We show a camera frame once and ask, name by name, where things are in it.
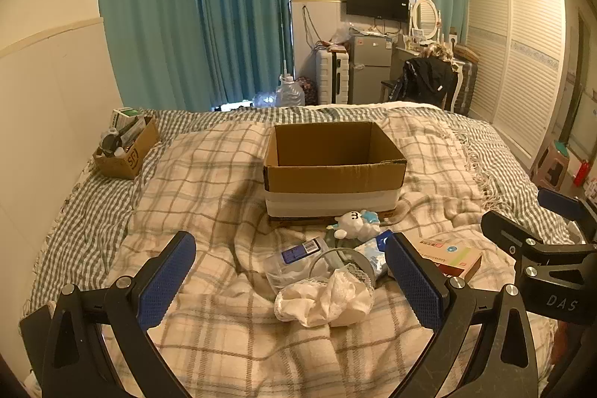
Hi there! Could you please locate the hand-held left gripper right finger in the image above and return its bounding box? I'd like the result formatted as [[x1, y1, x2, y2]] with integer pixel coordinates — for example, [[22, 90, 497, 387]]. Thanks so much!
[[383, 231, 548, 398]]

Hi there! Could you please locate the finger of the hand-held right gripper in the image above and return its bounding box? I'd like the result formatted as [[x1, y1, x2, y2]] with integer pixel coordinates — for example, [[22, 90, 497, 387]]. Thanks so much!
[[481, 210, 546, 261], [536, 188, 597, 243]]

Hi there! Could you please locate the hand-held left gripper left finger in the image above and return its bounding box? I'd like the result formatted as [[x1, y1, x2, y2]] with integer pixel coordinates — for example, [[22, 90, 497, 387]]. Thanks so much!
[[19, 231, 197, 398]]

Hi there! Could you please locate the red bottle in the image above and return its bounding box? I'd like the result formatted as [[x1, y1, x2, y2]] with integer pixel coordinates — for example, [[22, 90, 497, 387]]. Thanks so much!
[[572, 160, 593, 188]]

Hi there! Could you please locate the red white flat box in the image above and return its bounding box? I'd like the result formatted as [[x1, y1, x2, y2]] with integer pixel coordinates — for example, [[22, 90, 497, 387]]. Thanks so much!
[[414, 239, 484, 282]]

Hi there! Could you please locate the blue white tissue packet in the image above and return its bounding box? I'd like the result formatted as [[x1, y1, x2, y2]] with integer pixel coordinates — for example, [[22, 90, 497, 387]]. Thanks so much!
[[353, 230, 395, 281]]

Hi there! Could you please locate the white blue plush toy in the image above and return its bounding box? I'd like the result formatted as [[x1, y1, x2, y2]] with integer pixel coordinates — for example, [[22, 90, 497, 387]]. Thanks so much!
[[333, 209, 381, 241]]

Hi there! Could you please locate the white lace cloth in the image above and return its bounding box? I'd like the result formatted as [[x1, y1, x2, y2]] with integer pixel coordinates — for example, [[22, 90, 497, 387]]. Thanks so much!
[[274, 269, 374, 328]]

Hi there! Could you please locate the beige plaid blanket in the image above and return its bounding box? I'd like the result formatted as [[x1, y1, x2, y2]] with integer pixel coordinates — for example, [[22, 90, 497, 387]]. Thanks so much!
[[103, 106, 560, 398]]

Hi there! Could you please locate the green gingham bed sheet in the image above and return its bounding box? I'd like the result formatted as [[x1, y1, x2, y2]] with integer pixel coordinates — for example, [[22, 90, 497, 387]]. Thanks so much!
[[22, 103, 585, 326]]

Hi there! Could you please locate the clear bottle with blue label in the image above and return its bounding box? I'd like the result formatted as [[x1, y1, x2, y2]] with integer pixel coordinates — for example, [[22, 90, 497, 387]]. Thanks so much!
[[264, 238, 332, 292]]

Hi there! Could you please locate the small brown cardboard box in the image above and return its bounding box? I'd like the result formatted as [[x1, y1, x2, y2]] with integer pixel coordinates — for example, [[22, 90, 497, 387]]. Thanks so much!
[[93, 116, 161, 181]]

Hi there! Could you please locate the large open cardboard box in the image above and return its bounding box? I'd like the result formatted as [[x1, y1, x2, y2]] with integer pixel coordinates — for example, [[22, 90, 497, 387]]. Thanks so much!
[[262, 121, 408, 228]]

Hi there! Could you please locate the white louvred wardrobe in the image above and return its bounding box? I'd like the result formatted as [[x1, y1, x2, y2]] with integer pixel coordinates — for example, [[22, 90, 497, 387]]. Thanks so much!
[[465, 0, 580, 164]]

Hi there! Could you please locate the dark brown suitcase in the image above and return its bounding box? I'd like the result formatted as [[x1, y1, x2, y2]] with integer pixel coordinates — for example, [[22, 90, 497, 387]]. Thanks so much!
[[453, 46, 481, 117]]

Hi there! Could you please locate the white chair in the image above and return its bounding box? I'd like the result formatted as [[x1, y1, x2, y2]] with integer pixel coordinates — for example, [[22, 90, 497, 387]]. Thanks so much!
[[437, 61, 466, 113]]

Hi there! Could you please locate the green white carton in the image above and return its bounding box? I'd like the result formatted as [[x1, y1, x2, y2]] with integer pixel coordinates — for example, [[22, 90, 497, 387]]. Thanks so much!
[[111, 107, 146, 126]]

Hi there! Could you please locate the black jacket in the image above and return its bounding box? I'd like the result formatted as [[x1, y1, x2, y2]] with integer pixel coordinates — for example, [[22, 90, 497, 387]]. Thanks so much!
[[393, 56, 456, 105]]

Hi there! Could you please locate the grey dressing table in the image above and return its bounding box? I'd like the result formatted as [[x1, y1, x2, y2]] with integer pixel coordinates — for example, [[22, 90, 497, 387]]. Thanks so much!
[[390, 40, 449, 78]]

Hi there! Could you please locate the grey small fridge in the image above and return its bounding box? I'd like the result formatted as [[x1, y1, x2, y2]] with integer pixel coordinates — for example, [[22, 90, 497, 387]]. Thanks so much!
[[348, 33, 393, 105]]

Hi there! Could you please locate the dark floral bag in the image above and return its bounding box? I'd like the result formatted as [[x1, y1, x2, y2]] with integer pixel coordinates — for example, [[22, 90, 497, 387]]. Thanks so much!
[[296, 76, 319, 104]]

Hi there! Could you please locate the white ribbed suitcase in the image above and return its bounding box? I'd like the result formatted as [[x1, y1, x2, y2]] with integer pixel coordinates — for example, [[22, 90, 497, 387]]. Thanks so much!
[[315, 49, 351, 105]]

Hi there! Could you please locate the large clear water jug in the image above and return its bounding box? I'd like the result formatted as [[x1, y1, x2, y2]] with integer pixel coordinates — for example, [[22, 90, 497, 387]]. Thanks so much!
[[275, 74, 306, 108]]

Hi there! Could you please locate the white oval vanity mirror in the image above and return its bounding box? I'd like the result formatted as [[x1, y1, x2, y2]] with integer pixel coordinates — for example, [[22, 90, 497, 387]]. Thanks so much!
[[410, 0, 442, 41]]

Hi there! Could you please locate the clear plastic bag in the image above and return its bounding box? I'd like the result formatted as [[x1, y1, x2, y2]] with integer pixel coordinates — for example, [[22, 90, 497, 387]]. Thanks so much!
[[330, 24, 356, 47]]

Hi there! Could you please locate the wide teal curtain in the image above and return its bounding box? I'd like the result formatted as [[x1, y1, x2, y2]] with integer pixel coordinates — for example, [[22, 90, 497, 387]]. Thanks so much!
[[96, 0, 207, 113]]

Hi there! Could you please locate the teal window curtain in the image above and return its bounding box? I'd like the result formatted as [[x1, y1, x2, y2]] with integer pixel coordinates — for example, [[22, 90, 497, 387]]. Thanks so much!
[[190, 0, 295, 110]]

